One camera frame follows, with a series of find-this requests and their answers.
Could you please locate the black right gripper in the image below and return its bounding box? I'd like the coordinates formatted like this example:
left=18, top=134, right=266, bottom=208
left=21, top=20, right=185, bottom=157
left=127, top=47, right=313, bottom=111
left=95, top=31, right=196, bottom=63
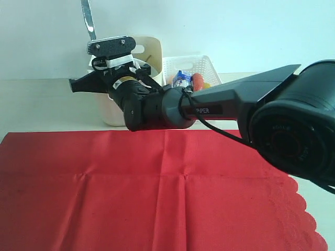
left=69, top=66, right=157, bottom=110

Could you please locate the metal table knife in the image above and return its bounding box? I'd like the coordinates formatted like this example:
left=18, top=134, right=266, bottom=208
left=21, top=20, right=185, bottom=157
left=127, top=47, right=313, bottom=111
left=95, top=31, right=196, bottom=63
left=81, top=0, right=96, bottom=40

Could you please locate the blue white milk carton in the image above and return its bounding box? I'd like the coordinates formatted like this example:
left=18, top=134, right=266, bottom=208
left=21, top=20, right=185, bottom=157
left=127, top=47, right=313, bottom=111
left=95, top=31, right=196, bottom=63
left=172, top=70, right=193, bottom=87

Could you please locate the red sausage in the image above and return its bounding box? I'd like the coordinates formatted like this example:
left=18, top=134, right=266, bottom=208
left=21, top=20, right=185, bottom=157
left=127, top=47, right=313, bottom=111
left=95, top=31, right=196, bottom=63
left=192, top=73, right=204, bottom=92

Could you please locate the red table cloth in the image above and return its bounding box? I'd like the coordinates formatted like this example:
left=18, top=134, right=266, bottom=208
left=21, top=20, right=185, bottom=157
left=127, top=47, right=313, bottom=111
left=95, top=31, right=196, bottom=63
left=1, top=130, right=328, bottom=250

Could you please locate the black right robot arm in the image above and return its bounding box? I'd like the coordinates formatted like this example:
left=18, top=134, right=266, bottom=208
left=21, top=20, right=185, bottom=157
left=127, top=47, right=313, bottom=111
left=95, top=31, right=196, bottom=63
left=70, top=60, right=334, bottom=187

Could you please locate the cream plastic tub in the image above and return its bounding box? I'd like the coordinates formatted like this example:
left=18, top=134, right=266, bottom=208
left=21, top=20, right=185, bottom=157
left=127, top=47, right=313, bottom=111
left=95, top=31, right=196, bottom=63
left=88, top=36, right=163, bottom=127

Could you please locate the white perforated plastic basket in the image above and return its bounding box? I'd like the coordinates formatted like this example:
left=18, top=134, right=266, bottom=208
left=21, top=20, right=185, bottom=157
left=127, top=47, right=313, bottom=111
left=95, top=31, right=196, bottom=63
left=163, top=55, right=222, bottom=87

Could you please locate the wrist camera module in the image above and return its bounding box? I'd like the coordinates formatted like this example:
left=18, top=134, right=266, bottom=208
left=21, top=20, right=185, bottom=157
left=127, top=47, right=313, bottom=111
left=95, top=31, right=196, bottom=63
left=87, top=36, right=136, bottom=68

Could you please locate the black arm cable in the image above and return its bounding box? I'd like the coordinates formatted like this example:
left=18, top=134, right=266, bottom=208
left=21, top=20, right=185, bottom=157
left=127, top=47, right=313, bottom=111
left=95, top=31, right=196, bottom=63
left=177, top=87, right=335, bottom=194

